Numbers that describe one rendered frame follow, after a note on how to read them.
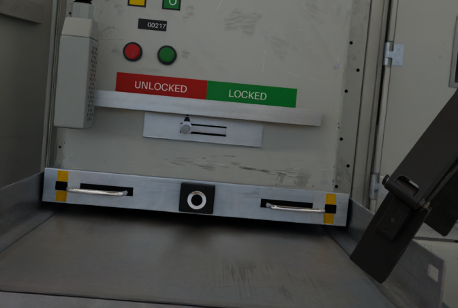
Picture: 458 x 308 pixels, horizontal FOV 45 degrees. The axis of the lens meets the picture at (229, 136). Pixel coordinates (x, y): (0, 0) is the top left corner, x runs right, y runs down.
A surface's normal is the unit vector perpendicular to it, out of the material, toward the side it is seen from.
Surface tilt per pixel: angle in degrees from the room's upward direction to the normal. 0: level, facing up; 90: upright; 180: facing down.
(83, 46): 90
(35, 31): 90
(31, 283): 0
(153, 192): 90
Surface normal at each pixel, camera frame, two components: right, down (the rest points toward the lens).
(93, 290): 0.09, -0.99
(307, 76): 0.04, 0.06
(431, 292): -1.00, -0.09
